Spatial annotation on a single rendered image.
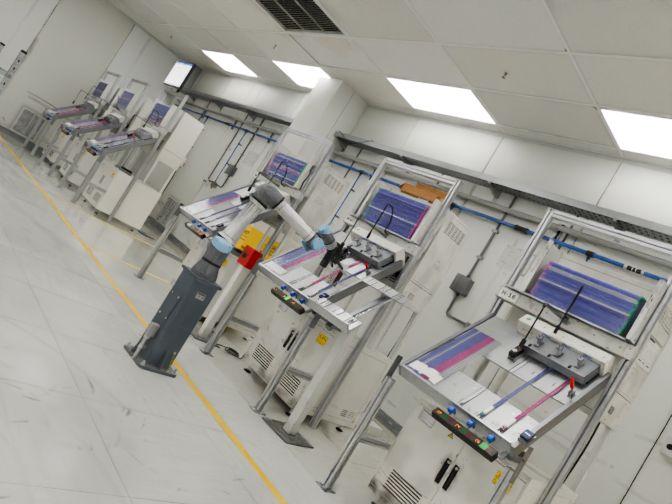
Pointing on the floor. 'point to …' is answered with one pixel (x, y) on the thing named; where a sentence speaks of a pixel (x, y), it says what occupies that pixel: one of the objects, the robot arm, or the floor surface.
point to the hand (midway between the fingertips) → (338, 272)
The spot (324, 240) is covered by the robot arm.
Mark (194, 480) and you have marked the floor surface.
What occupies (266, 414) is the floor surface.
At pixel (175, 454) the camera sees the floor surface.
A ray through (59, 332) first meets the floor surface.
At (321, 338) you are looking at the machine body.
